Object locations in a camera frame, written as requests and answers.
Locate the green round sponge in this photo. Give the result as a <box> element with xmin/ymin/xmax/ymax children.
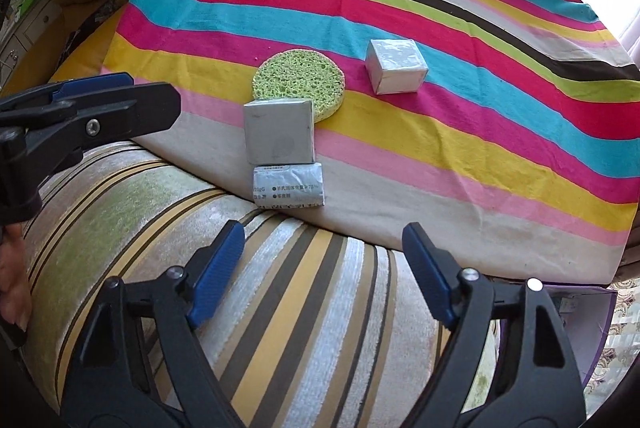
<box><xmin>252</xmin><ymin>48</ymin><xmax>346</xmax><ymax>122</ymax></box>

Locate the small white cube box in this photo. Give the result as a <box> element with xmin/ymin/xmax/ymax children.
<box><xmin>366</xmin><ymin>39</ymin><xmax>428</xmax><ymax>95</ymax></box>

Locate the person left hand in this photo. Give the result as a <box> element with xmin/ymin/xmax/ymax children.
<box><xmin>0</xmin><ymin>223</ymin><xmax>32</xmax><ymax>330</ymax></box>

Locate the white drawer cabinet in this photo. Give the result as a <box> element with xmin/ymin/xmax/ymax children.
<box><xmin>1</xmin><ymin>0</ymin><xmax>61</xmax><ymax>86</ymax></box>

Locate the purple storage box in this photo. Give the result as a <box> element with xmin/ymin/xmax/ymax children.
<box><xmin>491</xmin><ymin>285</ymin><xmax>618</xmax><ymax>389</ymax></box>

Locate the white wrapped cube box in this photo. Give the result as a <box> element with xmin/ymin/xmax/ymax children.
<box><xmin>243</xmin><ymin>98</ymin><xmax>314</xmax><ymax>166</ymax></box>

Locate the small grey text box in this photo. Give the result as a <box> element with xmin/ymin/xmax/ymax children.
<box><xmin>253</xmin><ymin>162</ymin><xmax>326</xmax><ymax>209</ymax></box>

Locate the striped velvet cushion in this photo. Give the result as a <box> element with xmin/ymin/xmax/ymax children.
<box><xmin>22</xmin><ymin>142</ymin><xmax>501</xmax><ymax>428</ymax></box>

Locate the rainbow striped cloth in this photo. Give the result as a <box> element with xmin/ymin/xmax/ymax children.
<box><xmin>103</xmin><ymin>0</ymin><xmax>639</xmax><ymax>284</ymax></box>

